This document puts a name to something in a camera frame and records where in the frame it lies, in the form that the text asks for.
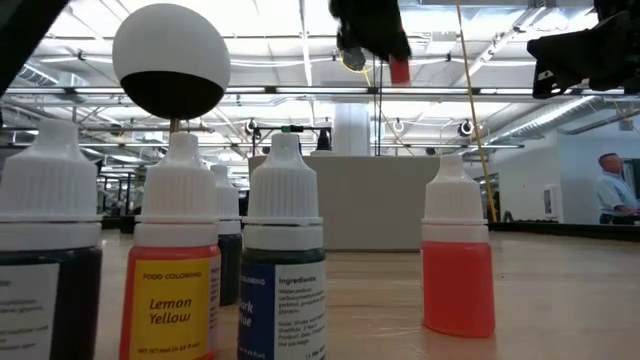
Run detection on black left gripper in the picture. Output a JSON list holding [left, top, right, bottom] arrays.
[[328, 0, 413, 61]]

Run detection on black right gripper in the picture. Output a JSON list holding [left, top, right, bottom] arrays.
[[526, 9, 640, 100]]

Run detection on small orange food coloring bottle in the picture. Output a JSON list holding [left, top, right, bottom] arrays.
[[388, 55, 412, 87]]

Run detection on large black-tip dropper bottle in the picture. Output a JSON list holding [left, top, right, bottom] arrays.
[[309, 128, 339, 157]]

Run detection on dark blue food coloring bottle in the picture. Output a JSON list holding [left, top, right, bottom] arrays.
[[237, 132, 328, 360]]

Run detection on orange-red food coloring bottle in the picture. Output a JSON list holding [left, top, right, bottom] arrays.
[[420, 153, 497, 339]]

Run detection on dark red food coloring bottle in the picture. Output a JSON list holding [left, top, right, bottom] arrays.
[[209, 164, 244, 307]]

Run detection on lemon yellow food coloring bottle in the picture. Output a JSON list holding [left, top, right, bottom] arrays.
[[118, 132, 222, 360]]

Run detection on small dark food coloring bottle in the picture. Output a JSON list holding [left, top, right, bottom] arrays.
[[0, 118, 104, 360]]

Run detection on person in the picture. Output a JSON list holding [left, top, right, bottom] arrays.
[[594, 152, 640, 225]]

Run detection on grey plastic bin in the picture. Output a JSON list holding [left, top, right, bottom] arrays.
[[248, 154, 441, 252]]

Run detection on white globe lamp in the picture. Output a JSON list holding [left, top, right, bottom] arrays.
[[111, 3, 232, 135]]

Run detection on ceiling reel with yellow cord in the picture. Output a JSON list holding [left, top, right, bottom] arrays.
[[339, 45, 374, 86]]

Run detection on yellow hanging rope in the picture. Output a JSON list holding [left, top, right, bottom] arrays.
[[454, 0, 500, 224]]

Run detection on white wall box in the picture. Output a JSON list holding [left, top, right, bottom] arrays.
[[543, 183, 560, 219]]

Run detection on black aluminium frame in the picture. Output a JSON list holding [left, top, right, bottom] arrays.
[[97, 214, 640, 244]]

